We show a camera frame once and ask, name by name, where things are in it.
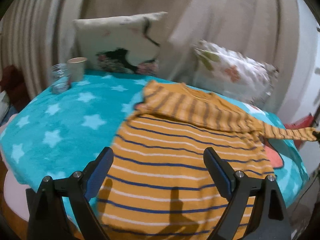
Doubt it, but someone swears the yellow striped knit sweater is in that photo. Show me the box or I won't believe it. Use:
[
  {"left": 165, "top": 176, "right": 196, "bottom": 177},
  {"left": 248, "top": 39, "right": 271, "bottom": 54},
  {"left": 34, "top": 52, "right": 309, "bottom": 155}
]
[{"left": 97, "top": 80, "right": 319, "bottom": 239}]

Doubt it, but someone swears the turquoise star cartoon blanket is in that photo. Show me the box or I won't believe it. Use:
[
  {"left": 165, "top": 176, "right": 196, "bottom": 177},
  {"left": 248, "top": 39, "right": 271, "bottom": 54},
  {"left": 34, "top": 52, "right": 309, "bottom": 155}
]
[{"left": 1, "top": 72, "right": 309, "bottom": 205}]

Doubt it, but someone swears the clear glass jar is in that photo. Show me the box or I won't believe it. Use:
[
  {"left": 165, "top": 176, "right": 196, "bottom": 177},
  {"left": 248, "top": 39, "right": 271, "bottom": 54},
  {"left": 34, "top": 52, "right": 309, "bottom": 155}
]
[{"left": 51, "top": 63, "right": 71, "bottom": 94}]

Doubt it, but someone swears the beige paper cup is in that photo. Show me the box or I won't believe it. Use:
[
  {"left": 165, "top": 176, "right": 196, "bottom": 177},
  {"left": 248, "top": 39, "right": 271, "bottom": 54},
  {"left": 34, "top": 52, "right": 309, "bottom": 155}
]
[{"left": 67, "top": 57, "right": 87, "bottom": 82}]

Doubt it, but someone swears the white leaf print pillow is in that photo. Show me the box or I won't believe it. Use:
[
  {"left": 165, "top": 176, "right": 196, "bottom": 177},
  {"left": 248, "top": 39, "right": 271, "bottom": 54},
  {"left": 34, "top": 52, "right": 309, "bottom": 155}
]
[{"left": 193, "top": 40, "right": 279, "bottom": 107}]

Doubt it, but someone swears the cream cushion with silhouette print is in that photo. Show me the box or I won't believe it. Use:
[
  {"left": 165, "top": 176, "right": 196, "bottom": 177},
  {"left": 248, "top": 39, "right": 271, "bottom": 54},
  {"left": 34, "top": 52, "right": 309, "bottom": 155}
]
[{"left": 73, "top": 11, "right": 167, "bottom": 76}]

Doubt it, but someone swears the beige curtain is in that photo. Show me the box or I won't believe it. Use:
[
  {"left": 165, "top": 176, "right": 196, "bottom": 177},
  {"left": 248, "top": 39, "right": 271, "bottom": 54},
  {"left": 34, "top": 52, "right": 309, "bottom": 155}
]
[{"left": 0, "top": 0, "right": 320, "bottom": 120}]

